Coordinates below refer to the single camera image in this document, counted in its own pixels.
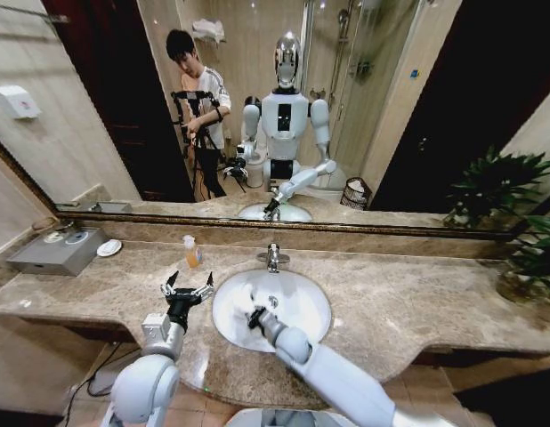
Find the dark wicker waste basket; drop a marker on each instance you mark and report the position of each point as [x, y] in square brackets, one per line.
[355, 195]

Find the wall mirror with dark frame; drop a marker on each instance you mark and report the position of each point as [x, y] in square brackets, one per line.
[123, 89]

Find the white oval sink basin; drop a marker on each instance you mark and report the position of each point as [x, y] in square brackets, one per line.
[301, 302]

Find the white wall dispenser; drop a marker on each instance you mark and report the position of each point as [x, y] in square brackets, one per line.
[14, 102]

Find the white toilet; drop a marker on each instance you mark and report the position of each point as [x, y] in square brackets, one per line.
[333, 183]

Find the small blue sticker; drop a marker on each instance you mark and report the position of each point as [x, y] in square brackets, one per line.
[415, 74]

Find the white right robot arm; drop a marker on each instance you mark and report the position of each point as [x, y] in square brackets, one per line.
[346, 382]

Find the white robot front shell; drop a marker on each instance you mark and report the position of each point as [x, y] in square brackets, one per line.
[279, 419]

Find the chrome faucet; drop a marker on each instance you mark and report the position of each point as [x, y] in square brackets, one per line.
[272, 258]

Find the chrome shower head with rail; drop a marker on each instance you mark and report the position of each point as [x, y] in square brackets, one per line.
[343, 18]

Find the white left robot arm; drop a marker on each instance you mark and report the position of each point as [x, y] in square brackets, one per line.
[146, 391]

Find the chrome sink drain stopper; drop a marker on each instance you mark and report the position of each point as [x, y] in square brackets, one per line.
[273, 302]

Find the grey metal tissue box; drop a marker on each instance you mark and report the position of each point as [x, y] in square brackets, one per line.
[57, 258]

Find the folded white towels on shelf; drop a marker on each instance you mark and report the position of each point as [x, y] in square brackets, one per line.
[208, 29]

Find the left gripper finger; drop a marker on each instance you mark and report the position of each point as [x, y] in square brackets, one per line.
[170, 284]
[207, 288]

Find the orange liquid soap bottle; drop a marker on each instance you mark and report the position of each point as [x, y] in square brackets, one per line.
[193, 258]

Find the white soap dish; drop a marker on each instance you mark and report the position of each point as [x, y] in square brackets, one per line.
[109, 247]

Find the white towel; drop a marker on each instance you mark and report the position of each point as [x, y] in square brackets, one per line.
[247, 295]

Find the green potted plant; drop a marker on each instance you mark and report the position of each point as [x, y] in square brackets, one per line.
[537, 253]

